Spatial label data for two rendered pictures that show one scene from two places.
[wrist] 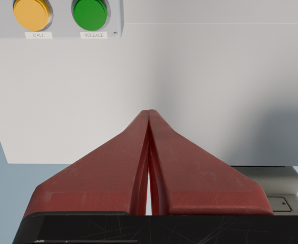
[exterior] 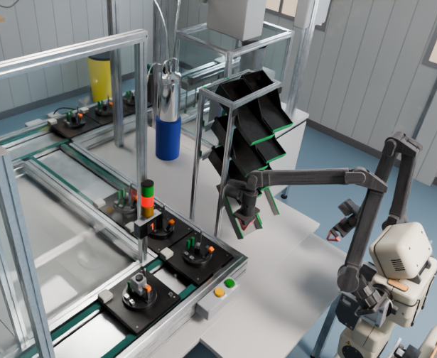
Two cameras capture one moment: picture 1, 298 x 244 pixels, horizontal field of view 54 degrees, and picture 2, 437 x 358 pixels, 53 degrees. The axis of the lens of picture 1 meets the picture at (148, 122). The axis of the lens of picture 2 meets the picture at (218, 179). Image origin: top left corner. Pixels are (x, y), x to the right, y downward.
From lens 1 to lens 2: 1.78 m
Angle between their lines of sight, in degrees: 78
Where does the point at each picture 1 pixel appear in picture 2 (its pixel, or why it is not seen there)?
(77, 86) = (246, 327)
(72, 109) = (253, 337)
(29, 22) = (220, 293)
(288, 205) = not seen: hidden behind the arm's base
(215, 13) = (254, 280)
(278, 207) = not seen: hidden behind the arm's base
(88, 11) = (229, 281)
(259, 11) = (262, 272)
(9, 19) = (215, 298)
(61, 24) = (226, 290)
